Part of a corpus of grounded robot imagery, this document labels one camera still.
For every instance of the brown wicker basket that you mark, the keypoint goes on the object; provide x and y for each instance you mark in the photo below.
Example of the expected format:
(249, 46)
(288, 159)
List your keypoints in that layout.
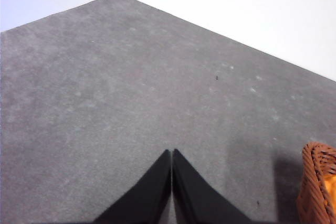
(319, 163)

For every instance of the yellow corn toy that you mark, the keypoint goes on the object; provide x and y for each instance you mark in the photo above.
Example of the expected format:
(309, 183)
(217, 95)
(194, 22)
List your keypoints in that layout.
(330, 183)

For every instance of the dark grey table mat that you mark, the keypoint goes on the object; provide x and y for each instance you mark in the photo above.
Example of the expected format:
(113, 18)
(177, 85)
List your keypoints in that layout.
(93, 96)

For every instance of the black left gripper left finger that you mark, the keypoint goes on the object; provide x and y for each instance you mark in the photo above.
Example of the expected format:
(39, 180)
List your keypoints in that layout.
(146, 201)

